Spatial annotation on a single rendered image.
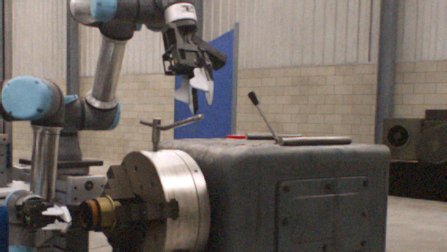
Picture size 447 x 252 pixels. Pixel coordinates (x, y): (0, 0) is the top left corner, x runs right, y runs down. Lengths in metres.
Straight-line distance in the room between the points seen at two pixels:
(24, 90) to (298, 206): 0.77
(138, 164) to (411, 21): 10.75
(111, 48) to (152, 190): 0.68
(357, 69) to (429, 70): 1.39
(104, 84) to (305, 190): 0.83
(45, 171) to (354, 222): 0.89
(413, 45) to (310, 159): 10.45
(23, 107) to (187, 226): 0.53
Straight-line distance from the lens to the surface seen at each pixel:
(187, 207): 1.39
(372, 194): 1.76
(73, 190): 1.93
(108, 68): 1.98
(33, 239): 1.65
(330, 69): 12.50
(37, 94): 1.55
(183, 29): 1.41
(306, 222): 1.56
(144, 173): 1.45
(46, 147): 1.72
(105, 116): 2.09
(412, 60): 11.83
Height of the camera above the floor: 1.33
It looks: 4 degrees down
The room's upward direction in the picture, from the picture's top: 1 degrees clockwise
